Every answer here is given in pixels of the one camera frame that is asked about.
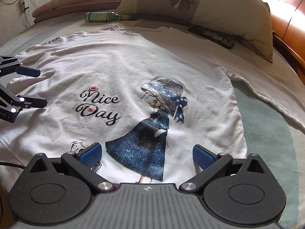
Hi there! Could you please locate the green glass bottle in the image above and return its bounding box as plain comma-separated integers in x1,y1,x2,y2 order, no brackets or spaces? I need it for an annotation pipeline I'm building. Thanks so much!
84,11,137,22

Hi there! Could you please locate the floral pillow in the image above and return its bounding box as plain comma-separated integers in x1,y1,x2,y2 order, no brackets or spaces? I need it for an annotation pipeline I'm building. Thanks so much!
116,0,273,62

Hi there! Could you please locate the orange wooden headboard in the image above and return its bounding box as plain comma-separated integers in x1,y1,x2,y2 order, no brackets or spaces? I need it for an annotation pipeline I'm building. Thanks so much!
262,0,304,82

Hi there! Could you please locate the wall power strip with cable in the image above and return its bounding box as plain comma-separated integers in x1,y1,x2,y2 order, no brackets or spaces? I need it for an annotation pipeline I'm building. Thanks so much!
0,0,36,28

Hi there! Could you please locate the pink folded quilt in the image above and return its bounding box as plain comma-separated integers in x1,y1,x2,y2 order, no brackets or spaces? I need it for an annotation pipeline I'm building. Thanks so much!
32,0,123,23

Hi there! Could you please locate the smartphone with rabbit case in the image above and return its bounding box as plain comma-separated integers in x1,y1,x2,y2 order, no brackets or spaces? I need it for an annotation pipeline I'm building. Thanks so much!
188,26,234,50

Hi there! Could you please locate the white printed t-shirt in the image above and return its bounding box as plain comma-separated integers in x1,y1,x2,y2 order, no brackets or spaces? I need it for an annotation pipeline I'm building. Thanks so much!
1,25,304,184

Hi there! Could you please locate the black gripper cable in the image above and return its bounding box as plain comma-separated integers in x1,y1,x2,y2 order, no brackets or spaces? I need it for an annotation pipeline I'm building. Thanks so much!
0,160,26,170

